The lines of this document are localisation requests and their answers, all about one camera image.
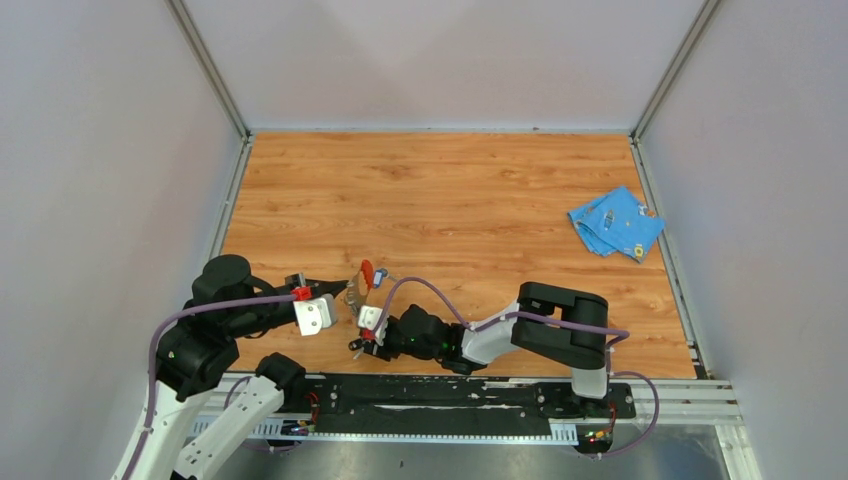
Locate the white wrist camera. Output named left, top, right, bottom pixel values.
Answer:
left=357, top=306, right=387, bottom=344
left=293, top=294, right=338, bottom=336

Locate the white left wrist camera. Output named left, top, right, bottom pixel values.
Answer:
left=293, top=294, right=338, bottom=336

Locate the blue patterned cloth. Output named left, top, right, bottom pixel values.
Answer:
left=567, top=186, right=665, bottom=263

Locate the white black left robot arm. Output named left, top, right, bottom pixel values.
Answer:
left=114, top=254, right=350, bottom=479

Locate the keyring holder with red handle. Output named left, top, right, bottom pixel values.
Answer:
left=345, top=260, right=375, bottom=318

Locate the blue tag key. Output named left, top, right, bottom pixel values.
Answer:
left=372, top=268, right=391, bottom=289

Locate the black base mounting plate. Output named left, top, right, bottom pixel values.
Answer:
left=281, top=374, right=636, bottom=436

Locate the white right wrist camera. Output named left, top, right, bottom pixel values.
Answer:
left=357, top=306, right=387, bottom=344

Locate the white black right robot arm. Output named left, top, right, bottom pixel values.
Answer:
left=350, top=282, right=614, bottom=418

